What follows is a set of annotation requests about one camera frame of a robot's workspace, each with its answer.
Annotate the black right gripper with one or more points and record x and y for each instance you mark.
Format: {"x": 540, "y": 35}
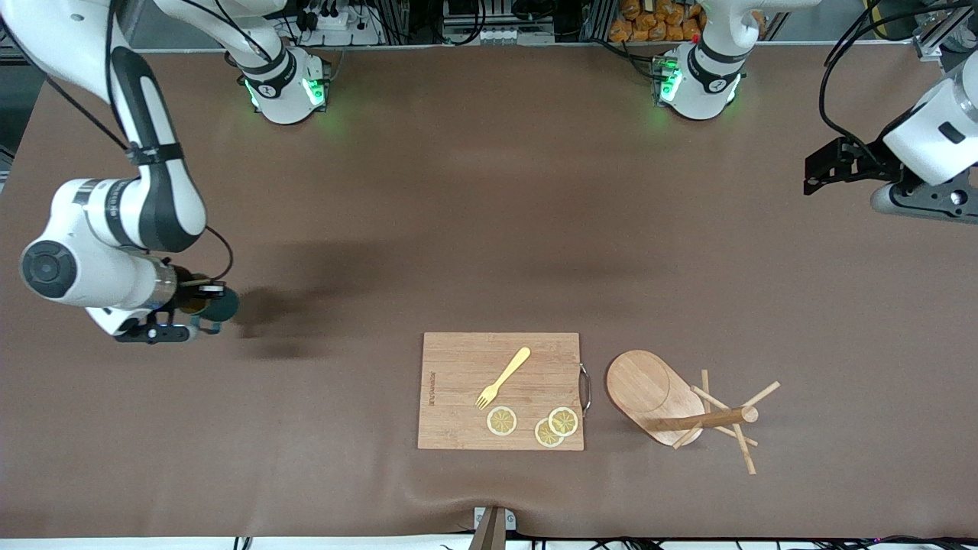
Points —
{"x": 188, "y": 297}

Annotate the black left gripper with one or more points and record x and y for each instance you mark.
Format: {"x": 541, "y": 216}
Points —
{"x": 872, "y": 162}

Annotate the dark green mug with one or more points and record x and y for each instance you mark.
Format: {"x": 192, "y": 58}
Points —
{"x": 223, "y": 307}

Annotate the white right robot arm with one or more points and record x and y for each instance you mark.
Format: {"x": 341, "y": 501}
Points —
{"x": 176, "y": 214}

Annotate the wooden mug rack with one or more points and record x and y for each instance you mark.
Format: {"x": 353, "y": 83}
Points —
{"x": 642, "y": 389}

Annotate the orange packaged goods pile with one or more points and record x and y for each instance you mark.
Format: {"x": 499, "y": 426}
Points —
{"x": 649, "y": 23}

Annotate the bamboo cutting board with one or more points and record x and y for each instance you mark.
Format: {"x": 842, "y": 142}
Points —
{"x": 458, "y": 367}

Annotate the brown table mat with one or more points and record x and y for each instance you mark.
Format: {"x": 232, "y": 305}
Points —
{"x": 489, "y": 229}

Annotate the yellow plastic fork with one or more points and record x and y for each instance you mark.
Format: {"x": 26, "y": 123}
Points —
{"x": 506, "y": 374}

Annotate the lemon slice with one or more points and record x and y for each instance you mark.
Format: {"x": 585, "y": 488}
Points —
{"x": 544, "y": 437}
{"x": 502, "y": 421}
{"x": 564, "y": 422}

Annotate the aluminium frame post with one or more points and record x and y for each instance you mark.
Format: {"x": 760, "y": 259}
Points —
{"x": 943, "y": 30}

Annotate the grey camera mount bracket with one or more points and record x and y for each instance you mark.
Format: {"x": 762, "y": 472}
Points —
{"x": 493, "y": 531}

